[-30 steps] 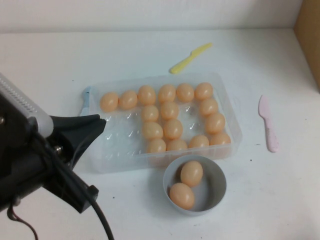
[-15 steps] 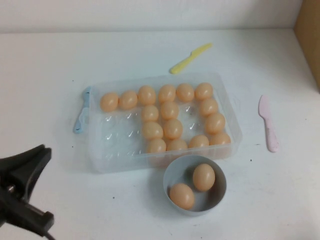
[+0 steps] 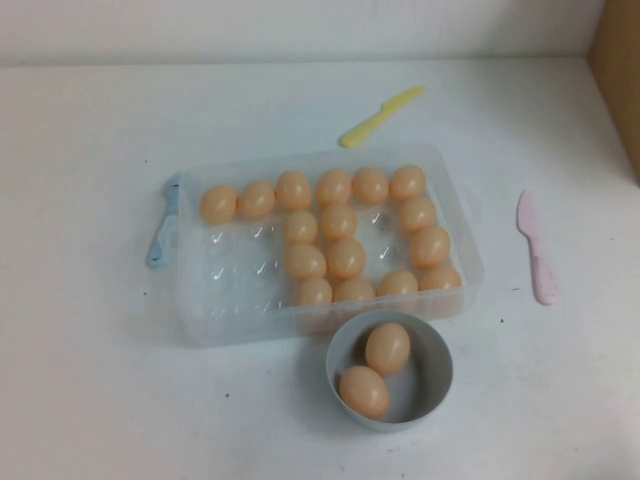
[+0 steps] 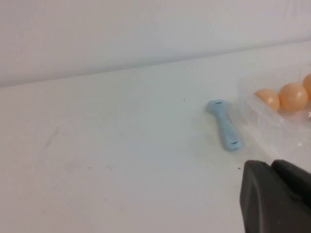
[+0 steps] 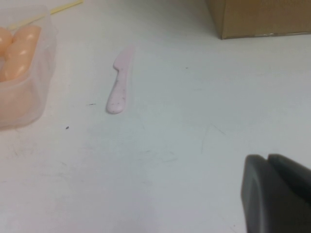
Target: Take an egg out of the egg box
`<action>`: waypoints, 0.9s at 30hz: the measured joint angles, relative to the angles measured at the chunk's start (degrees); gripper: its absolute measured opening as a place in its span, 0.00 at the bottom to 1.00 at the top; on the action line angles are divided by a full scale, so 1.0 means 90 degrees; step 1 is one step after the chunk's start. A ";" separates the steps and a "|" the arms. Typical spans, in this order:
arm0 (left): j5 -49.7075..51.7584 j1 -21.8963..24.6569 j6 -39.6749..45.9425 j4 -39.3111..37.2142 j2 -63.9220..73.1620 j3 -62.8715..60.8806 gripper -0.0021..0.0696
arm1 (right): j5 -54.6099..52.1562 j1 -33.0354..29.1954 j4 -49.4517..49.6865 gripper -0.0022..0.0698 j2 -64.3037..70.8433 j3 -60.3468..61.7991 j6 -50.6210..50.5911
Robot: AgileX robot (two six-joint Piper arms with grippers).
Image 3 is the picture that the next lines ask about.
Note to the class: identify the brown cardboard box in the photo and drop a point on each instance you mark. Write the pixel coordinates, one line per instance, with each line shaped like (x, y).
(620, 75)

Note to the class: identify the pink plastic knife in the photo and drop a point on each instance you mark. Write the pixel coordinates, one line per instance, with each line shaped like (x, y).
(537, 255)

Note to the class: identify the orange bread rolls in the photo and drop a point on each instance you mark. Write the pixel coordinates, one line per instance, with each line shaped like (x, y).
(440, 279)

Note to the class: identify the blue plastic knife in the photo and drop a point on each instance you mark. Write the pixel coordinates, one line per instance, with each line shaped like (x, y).
(157, 250)

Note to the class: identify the yellow plastic knife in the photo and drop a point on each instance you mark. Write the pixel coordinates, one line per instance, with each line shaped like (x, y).
(370, 122)

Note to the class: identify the clear plastic egg box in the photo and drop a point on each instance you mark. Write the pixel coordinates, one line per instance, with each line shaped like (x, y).
(235, 260)

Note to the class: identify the beige plastic egg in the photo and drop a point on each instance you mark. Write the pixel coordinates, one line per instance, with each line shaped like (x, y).
(370, 183)
(256, 199)
(333, 186)
(305, 260)
(313, 292)
(364, 391)
(346, 258)
(417, 214)
(218, 203)
(293, 190)
(339, 220)
(430, 246)
(354, 290)
(407, 182)
(387, 348)
(300, 226)
(397, 284)

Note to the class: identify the grey round bowl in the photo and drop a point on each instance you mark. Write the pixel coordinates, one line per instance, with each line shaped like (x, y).
(430, 370)

